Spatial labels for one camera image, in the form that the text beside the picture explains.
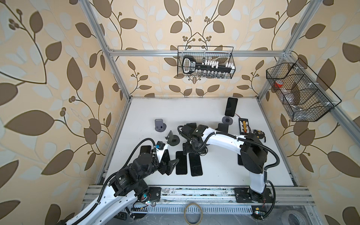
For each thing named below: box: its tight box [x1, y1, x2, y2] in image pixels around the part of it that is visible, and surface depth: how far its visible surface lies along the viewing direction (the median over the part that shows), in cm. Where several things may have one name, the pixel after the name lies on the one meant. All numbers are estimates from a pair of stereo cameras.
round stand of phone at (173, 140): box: [165, 130, 180, 147], surface depth 95 cm
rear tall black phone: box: [224, 97, 239, 118], surface depth 101 cm
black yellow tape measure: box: [253, 129, 266, 141], surface depth 98 cm
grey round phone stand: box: [154, 118, 167, 133], surface depth 99 cm
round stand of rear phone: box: [221, 115, 233, 126], surface depth 107 cm
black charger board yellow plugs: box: [238, 118, 252, 135], surface depth 104 cm
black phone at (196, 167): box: [188, 152, 203, 177], surface depth 86 cm
